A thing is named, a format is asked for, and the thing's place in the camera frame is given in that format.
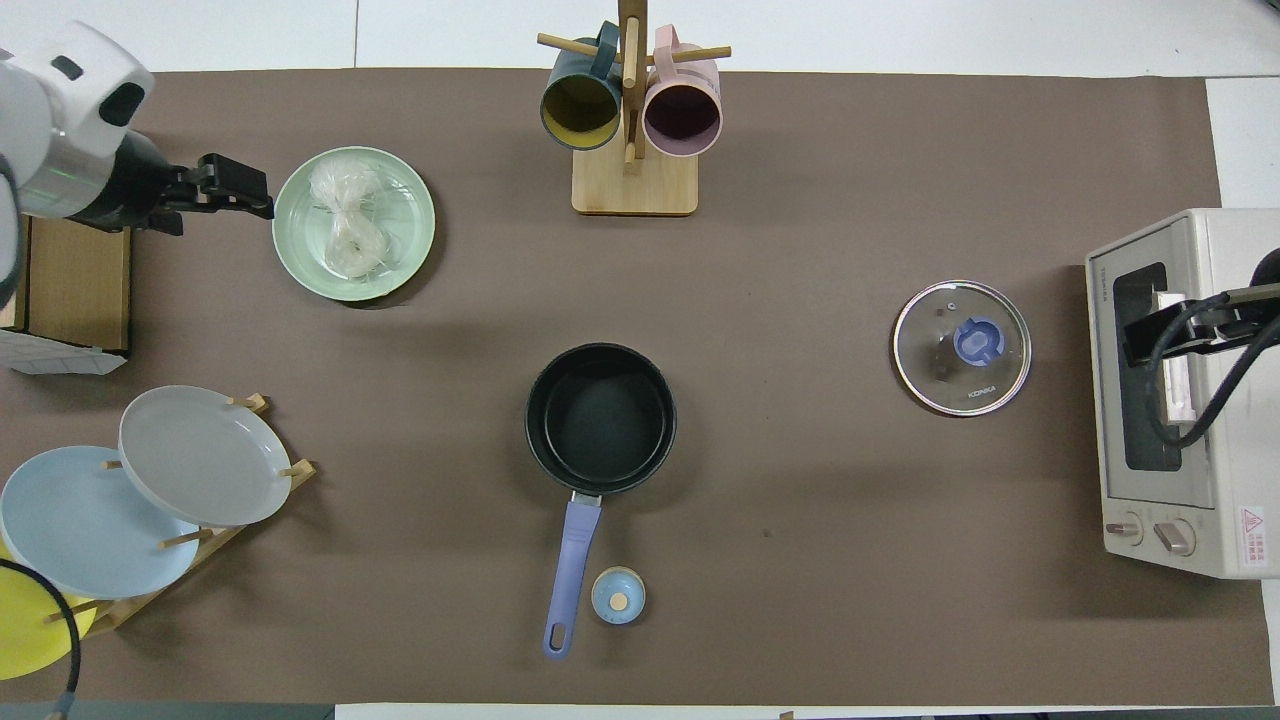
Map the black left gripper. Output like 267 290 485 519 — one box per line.
150 153 276 237

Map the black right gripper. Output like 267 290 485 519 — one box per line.
1122 288 1256 367

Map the translucent vermicelli bundle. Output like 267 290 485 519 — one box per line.
308 155 396 281

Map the glass lid with blue knob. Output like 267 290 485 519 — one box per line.
892 280 1032 418

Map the mint green plate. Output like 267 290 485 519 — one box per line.
272 146 437 303

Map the grey plate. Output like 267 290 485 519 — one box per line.
118 385 294 528

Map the wooden plate rack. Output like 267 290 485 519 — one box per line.
45 393 319 636

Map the light blue plate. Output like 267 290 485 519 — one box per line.
0 445 201 600

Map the yellow plate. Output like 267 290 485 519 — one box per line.
0 545 98 681

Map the cream toaster oven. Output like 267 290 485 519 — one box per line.
1086 208 1280 580

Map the patterned white cloth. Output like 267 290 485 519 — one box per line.
0 328 129 377

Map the brown table mat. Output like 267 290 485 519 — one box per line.
0 68 1276 706

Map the teal mug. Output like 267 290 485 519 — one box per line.
540 22 623 152

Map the wooden mug tree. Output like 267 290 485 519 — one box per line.
537 0 732 217

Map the pink mug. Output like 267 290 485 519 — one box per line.
642 25 723 158

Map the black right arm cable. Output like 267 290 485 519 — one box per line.
1145 295 1280 448

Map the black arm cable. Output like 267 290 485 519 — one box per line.
0 558 83 720
1145 295 1280 448

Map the black wire basket shelf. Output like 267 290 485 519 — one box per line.
0 215 133 353

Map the dark pot with purple handle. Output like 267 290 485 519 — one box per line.
525 343 678 660

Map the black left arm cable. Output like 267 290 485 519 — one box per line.
0 558 83 720

